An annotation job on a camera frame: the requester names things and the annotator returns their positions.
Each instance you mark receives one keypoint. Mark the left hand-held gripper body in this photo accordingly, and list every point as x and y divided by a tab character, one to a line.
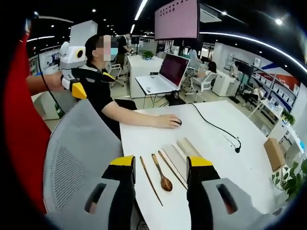
69	60

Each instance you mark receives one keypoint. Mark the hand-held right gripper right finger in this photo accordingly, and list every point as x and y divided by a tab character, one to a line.
206	198

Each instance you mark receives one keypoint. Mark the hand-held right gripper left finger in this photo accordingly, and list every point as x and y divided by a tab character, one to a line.
112	198

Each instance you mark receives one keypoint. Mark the wooden chopstick utensil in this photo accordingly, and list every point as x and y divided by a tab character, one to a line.
149	178
170	167

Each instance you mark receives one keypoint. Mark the wooden spoon utensil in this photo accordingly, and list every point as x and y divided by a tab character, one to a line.
166	183

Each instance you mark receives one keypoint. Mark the grey cutlery case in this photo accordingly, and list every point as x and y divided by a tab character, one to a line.
178	155

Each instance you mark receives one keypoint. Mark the white office chair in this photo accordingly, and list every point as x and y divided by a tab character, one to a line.
204	83
117	72

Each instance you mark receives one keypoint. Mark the grey mesh office chair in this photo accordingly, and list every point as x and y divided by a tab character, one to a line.
79	143

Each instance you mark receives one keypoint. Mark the person's red sleeve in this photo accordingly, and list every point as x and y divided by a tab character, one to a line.
24	124

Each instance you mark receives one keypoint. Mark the white office table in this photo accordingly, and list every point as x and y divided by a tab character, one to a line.
141	69

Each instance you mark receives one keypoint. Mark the small green desk plant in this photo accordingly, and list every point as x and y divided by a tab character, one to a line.
147	54

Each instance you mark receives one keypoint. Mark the black computer mouse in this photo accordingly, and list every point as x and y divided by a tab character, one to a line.
178	123

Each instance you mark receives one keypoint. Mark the brown cardboard box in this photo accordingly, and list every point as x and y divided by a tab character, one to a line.
274	153

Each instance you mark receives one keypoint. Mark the potted plant with patterned pot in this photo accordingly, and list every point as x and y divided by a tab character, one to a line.
293	179

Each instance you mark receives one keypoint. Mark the white laptop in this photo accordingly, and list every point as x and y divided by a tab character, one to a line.
172	69

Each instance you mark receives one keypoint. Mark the hanging monitor screen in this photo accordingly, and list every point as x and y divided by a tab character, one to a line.
176	19

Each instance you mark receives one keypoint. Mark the small green potted plant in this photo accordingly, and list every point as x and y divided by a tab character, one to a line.
288	117

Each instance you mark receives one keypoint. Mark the storage shelf with boxes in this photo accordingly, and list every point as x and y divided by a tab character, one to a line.
275	88

